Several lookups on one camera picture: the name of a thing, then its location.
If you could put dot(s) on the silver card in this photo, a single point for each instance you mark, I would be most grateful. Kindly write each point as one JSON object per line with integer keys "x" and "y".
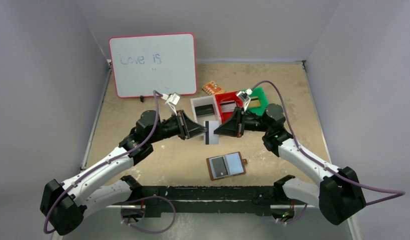
{"x": 210, "y": 138}
{"x": 228, "y": 106}

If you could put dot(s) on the white board pink frame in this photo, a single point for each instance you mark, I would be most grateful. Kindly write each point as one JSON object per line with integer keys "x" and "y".
{"x": 162, "y": 62}

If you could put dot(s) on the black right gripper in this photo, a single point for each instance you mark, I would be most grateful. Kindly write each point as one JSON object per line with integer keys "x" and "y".
{"x": 239, "y": 122}

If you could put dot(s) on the brown leather card holder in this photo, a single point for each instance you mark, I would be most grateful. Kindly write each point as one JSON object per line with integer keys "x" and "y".
{"x": 235, "y": 163}

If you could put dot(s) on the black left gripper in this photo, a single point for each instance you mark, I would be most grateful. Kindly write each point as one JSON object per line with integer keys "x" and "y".
{"x": 183, "y": 124}

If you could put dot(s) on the orange spiral notebook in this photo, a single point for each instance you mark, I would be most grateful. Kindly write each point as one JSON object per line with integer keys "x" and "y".
{"x": 213, "y": 88}

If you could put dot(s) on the black card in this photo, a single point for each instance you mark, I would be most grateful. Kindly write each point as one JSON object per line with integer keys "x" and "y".
{"x": 219, "y": 167}
{"x": 204, "y": 110}

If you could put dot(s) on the green plastic bin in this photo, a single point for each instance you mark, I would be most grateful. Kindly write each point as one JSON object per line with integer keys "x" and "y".
{"x": 263, "y": 99}

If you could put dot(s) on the white plastic bin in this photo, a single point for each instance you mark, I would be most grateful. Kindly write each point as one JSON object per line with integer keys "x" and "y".
{"x": 197, "y": 101}

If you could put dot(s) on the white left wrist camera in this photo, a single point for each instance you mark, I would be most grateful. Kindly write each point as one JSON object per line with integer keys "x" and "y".
{"x": 171, "y": 102}

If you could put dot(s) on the gold card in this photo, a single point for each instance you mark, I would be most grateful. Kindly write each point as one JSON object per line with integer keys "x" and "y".
{"x": 254, "y": 102}

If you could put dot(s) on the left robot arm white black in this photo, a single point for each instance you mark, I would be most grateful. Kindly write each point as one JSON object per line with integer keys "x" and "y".
{"x": 65, "y": 204}

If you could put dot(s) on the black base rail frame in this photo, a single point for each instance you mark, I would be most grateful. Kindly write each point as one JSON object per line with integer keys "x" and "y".
{"x": 258, "y": 200}

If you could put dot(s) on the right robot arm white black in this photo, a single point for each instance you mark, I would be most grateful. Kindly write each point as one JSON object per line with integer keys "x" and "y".
{"x": 334, "y": 190}

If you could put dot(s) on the red plastic bin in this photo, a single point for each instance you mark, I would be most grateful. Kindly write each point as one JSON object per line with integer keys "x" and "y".
{"x": 228, "y": 96}

